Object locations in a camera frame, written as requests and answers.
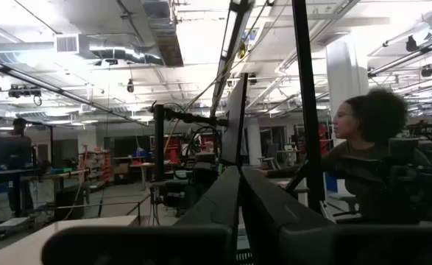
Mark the silver round ceiling duct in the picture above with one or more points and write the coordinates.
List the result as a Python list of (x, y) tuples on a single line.
[(127, 53)]

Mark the white building column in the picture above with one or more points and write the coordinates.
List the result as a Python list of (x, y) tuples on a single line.
[(344, 73)]

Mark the black standing desk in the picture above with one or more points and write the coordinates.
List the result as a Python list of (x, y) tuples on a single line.
[(2, 172)]

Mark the person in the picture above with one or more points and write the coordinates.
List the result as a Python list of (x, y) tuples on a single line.
[(370, 117), (18, 126)]

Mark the red storage rack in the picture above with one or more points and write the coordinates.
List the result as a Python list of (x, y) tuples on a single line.
[(98, 165)]

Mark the black ceiling camera rig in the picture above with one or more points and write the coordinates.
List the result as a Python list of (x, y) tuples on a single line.
[(24, 91)]

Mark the black computer monitor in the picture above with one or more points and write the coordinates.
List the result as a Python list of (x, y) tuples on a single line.
[(234, 129)]

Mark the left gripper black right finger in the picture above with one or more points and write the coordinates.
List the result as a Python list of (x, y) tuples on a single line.
[(282, 228)]

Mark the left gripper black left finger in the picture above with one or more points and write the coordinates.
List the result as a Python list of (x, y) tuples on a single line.
[(208, 235)]

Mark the rectangular brown ceiling duct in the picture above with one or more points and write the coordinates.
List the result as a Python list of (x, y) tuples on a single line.
[(168, 40)]

